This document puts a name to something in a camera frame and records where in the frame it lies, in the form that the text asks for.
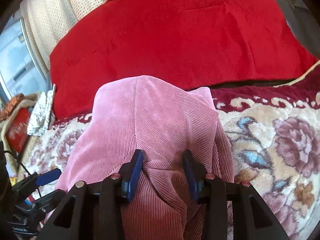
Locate red box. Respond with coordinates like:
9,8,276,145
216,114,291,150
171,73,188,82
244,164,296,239
6,108,31,153

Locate floral plush bed cover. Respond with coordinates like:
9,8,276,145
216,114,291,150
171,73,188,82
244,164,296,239
22,64,319,239

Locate black cable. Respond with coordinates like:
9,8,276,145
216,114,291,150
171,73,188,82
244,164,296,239
3,149,42,198

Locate window frame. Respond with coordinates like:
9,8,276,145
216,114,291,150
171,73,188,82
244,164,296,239
1,17,50,101

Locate red velvet blanket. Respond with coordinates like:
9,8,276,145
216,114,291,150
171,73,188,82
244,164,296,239
50,0,317,119

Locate white patterned cloth bundle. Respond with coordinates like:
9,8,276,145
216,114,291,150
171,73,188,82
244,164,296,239
27,84,56,137

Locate beige cloth with orange item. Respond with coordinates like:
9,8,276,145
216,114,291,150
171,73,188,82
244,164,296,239
1,93,40,173

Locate cream dotted curtain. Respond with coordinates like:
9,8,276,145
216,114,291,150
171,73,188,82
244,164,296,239
20,0,106,75

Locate pink corduroy garment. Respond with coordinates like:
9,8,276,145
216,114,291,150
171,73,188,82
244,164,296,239
56,76,234,239

